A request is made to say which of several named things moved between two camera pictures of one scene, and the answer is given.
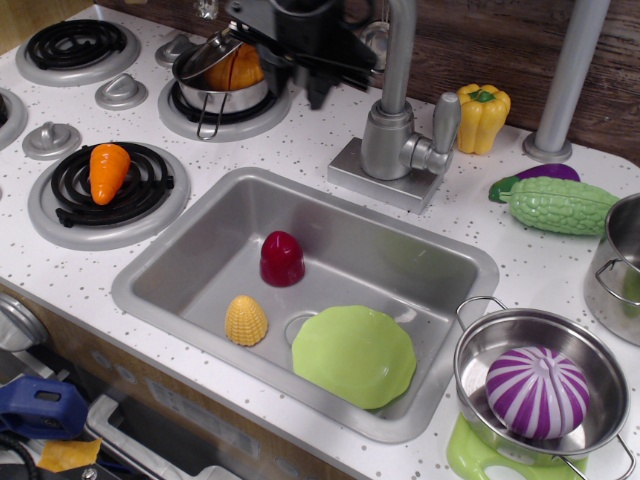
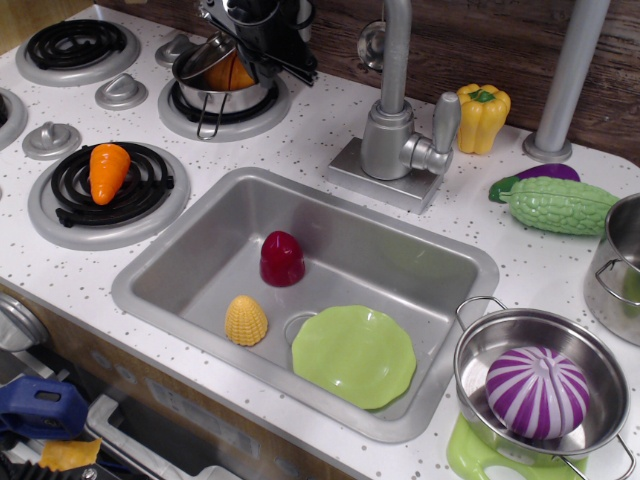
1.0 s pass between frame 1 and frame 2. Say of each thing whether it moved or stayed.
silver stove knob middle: stayed
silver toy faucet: stayed
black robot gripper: moved
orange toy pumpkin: stayed
